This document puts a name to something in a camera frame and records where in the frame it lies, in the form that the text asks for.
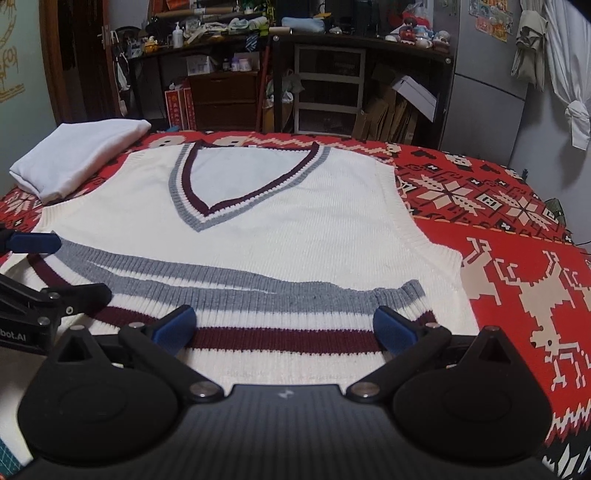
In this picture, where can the black cluttered desk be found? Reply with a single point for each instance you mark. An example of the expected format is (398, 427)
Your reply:
(207, 45)

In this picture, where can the white mailer box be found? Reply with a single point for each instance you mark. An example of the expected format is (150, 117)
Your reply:
(415, 94)

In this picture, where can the colourful fridge magnets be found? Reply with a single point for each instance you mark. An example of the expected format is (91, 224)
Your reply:
(491, 18)

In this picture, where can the small white cardboard box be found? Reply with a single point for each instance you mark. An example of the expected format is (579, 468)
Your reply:
(201, 64)

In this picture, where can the row of small bottles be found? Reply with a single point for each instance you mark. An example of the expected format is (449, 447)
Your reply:
(240, 63)

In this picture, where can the red patterned blanket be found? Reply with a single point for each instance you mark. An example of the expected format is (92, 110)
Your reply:
(508, 277)

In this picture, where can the white knit vest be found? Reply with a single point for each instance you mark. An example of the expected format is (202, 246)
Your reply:
(300, 230)

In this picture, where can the black desk with plush toys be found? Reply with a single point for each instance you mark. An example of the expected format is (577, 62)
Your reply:
(369, 41)

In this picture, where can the wooden door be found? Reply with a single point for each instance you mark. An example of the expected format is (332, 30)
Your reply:
(83, 60)

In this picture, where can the beige hanging bag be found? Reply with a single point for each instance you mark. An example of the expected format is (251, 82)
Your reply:
(531, 46)

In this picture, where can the white curtain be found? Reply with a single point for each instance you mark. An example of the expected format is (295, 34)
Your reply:
(570, 55)

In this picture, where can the stack of upright cardboard boxes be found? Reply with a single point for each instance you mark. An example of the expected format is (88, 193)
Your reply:
(383, 120)

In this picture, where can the folded white cloth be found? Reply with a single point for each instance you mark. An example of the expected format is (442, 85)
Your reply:
(78, 157)

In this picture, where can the red printed box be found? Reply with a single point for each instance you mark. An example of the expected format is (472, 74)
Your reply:
(190, 108)
(174, 110)

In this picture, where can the light blue folded cloth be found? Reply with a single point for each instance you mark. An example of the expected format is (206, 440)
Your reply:
(302, 24)

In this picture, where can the wooden drawer cabinet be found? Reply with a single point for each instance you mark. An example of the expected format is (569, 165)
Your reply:
(221, 101)

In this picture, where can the white plastic drawer unit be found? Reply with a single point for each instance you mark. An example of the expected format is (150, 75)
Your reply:
(300, 92)

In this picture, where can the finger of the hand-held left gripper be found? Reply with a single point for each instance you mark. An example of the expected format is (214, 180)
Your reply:
(83, 295)
(32, 243)

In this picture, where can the red pole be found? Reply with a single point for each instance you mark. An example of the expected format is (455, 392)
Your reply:
(264, 83)

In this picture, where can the pile of plush toys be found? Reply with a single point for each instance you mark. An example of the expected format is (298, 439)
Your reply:
(415, 30)

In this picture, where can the white pump bottle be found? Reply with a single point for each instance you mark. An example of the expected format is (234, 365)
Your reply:
(178, 37)

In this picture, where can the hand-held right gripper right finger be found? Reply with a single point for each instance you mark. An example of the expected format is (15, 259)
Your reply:
(392, 325)

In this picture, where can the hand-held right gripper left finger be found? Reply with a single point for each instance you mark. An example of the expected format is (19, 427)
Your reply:
(178, 325)

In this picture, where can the grey refrigerator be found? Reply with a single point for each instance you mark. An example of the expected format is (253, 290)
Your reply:
(485, 92)

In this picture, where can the white plastic bag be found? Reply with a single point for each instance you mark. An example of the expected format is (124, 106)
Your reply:
(279, 90)

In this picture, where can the green cutting mat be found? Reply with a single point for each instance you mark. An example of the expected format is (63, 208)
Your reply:
(7, 454)

